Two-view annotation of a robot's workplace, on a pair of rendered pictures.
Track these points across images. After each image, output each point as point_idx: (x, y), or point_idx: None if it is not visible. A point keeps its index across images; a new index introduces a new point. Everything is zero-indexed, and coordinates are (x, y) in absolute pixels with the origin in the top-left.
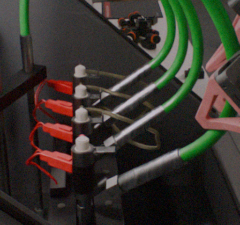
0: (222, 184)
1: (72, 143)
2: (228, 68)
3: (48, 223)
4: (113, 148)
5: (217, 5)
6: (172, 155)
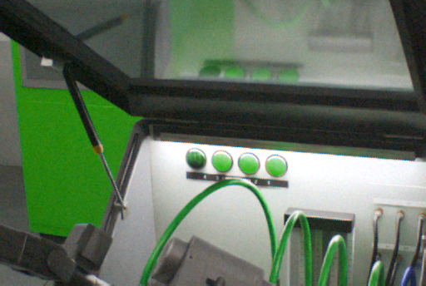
0: None
1: None
2: (113, 284)
3: (99, 272)
4: None
5: (142, 273)
6: None
